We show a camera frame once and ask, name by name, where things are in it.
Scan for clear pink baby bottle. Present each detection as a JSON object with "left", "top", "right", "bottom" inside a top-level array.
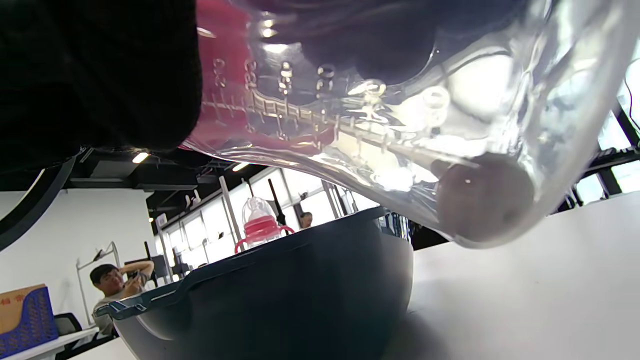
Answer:
[
  {"left": 180, "top": 0, "right": 640, "bottom": 249},
  {"left": 235, "top": 196, "right": 296, "bottom": 253}
]

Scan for teal plastic basin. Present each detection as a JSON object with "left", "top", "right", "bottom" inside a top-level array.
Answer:
[{"left": 95, "top": 206, "right": 415, "bottom": 360}]

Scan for person's right hand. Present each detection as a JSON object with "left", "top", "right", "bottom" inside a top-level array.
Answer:
[{"left": 0, "top": 0, "right": 436, "bottom": 175}]

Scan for blue plastic basket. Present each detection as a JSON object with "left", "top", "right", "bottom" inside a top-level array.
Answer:
[{"left": 0, "top": 286, "right": 60, "bottom": 359}]

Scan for brown cardboard box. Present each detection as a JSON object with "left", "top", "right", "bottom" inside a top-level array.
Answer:
[{"left": 0, "top": 284, "right": 47, "bottom": 335}]

